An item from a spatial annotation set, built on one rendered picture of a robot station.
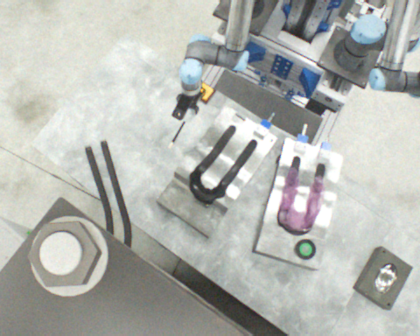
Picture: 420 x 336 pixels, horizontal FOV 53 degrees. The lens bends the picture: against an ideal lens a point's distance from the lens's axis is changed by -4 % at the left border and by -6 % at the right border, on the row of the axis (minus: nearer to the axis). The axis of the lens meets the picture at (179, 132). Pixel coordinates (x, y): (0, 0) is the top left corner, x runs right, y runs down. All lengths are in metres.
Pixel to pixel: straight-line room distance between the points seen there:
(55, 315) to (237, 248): 1.28
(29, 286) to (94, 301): 0.10
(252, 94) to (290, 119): 0.27
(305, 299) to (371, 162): 1.32
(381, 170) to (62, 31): 2.35
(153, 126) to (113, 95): 0.24
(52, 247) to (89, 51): 2.59
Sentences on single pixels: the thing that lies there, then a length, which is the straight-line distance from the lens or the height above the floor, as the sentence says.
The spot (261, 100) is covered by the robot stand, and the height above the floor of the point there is 0.21.
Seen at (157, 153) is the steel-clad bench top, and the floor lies 0.80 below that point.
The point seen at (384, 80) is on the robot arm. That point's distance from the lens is 1.56.
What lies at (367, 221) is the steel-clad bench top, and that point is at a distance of 2.01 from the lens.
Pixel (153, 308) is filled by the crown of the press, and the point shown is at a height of 2.00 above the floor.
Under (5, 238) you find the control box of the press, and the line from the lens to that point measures 1.28.
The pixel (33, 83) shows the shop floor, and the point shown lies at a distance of 3.13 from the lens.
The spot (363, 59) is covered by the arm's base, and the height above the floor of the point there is 1.10.
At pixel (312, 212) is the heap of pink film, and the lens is 1.84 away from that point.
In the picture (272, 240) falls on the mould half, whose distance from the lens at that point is 1.77.
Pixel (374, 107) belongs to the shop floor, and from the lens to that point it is 3.12.
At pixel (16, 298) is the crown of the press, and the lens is 0.69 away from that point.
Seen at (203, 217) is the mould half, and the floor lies 0.86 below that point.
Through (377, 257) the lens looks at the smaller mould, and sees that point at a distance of 1.93.
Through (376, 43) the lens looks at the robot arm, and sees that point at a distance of 1.80.
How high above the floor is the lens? 2.64
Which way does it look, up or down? 70 degrees down
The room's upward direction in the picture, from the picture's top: 3 degrees counter-clockwise
